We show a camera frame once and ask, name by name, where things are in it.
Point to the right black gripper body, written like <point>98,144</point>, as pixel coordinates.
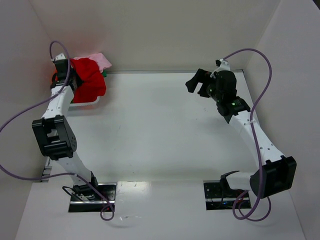
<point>203,83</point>

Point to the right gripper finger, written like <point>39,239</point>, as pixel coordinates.
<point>203,89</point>
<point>199,77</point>

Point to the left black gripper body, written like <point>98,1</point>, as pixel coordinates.
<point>75,80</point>

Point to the red t shirt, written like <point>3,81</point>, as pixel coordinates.
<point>92,81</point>

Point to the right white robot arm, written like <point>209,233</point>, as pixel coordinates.
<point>275,171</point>

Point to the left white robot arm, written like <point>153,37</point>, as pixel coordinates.
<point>54,135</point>

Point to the orange t shirt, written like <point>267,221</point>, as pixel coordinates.
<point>54,77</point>

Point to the white plastic basket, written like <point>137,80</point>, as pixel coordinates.
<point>84,104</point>

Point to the green t shirt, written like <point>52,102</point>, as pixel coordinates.
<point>104,73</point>

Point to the pink t shirt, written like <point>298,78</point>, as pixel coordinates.
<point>99,58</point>

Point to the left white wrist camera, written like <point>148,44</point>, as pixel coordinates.
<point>59,57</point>

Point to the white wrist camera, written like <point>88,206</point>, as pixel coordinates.
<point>222,65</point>
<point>59,57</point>

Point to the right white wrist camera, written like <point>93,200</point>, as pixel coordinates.
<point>222,65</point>

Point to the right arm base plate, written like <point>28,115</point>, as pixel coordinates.
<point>216,198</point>

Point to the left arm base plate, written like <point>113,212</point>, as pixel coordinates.
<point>79,203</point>

